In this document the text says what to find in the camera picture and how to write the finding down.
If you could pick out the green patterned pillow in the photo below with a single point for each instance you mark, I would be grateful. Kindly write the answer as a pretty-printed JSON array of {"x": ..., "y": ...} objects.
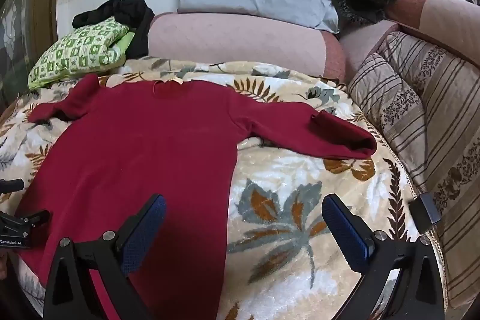
[{"x": 80, "y": 50}]

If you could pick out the floral beige blanket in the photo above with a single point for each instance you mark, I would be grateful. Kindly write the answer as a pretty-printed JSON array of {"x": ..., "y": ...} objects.
[{"x": 292, "y": 192}]

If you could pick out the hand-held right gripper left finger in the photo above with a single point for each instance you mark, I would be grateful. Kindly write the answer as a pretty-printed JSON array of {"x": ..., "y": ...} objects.
[{"x": 144, "y": 230}]

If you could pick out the brown wooden frame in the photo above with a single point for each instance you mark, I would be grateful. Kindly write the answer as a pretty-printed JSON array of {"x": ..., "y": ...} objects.
[{"x": 41, "y": 24}]

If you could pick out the red knit sweater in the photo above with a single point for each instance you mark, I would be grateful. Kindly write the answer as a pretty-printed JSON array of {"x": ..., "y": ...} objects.
[{"x": 142, "y": 155}]

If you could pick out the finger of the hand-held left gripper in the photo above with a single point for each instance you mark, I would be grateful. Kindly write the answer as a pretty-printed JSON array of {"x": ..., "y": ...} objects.
[
  {"x": 11, "y": 185},
  {"x": 37, "y": 218}
]

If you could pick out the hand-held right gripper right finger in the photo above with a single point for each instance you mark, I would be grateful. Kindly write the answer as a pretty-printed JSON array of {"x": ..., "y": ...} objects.
[{"x": 345, "y": 230}]

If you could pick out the black garment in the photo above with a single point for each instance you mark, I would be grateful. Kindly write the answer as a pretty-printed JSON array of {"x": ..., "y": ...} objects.
[{"x": 133, "y": 14}]

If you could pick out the small black device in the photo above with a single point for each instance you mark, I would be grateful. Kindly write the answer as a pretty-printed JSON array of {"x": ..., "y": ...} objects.
[{"x": 422, "y": 215}]

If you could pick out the pink quilted bolster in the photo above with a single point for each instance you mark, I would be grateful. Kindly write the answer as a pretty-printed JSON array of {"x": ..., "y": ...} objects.
[
  {"x": 240, "y": 42},
  {"x": 442, "y": 16}
]

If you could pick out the striped beige quilt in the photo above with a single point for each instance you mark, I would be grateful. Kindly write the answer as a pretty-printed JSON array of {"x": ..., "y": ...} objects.
[{"x": 431, "y": 110}]

